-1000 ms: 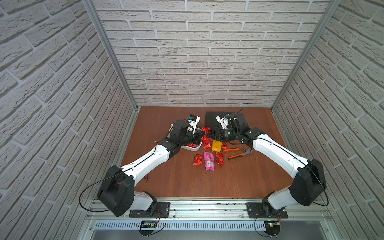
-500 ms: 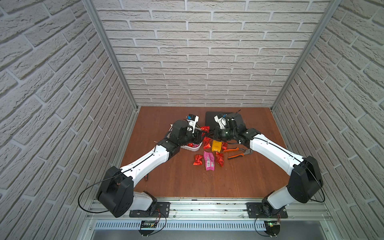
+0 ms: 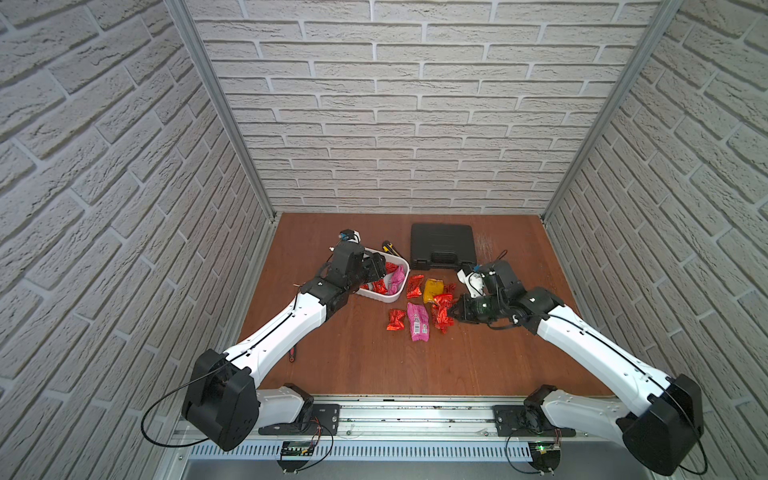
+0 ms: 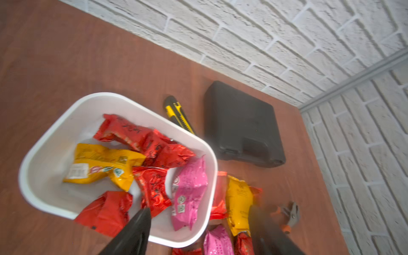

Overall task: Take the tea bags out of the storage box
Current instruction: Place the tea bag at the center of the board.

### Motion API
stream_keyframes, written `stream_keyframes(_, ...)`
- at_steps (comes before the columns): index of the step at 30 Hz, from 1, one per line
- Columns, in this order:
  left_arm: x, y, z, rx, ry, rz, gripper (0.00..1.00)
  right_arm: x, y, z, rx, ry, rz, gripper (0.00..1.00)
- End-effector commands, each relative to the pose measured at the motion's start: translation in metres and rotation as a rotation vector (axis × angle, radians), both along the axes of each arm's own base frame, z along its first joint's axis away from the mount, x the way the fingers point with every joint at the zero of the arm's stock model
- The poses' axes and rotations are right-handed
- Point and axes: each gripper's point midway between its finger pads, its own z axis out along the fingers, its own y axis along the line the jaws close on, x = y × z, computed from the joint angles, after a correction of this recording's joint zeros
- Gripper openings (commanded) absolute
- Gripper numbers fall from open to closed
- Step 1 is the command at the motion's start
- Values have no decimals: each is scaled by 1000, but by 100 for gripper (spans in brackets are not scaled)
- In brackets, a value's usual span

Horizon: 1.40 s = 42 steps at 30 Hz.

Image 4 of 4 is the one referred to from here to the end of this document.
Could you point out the orange handled pliers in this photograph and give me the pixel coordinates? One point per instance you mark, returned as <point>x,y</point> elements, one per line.
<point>292,214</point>

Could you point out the red tea bag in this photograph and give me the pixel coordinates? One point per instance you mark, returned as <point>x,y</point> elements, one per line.
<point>219,208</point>
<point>159,150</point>
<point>179,251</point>
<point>243,244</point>

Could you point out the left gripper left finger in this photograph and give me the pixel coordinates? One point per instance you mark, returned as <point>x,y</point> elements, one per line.
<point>133,239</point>

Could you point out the black plastic tool case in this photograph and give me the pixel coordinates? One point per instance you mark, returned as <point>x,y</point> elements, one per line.
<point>241,127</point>

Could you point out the red tea bag in box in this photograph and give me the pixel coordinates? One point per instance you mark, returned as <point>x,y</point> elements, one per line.
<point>159,150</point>

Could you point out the yellow tea bag packet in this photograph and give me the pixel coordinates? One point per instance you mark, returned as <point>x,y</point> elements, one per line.
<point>239,198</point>

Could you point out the yellow tea bag in box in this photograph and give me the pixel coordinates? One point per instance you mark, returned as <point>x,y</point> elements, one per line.
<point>94,162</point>

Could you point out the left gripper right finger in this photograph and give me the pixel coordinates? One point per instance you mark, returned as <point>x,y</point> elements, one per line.
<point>267,237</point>

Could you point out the red tea bag box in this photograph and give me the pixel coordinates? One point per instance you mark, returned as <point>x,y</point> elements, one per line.
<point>151,181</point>
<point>108,214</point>

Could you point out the pink tea bag packet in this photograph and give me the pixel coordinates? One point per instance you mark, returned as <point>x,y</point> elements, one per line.
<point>217,242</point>

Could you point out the red tea bag box middle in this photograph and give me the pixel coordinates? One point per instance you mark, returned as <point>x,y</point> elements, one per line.
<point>151,181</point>

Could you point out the white plastic storage box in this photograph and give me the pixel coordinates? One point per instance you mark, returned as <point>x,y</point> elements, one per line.
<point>49,160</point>

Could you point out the red tea bag box front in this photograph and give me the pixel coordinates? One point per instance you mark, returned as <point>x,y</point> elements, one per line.
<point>108,214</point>

